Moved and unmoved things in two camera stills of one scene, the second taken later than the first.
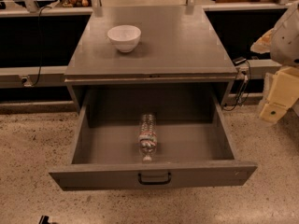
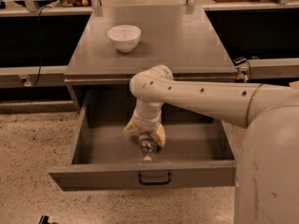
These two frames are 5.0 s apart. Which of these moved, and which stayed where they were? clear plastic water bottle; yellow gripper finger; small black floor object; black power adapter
Moved: yellow gripper finger
Stayed: clear plastic water bottle; black power adapter; small black floor object
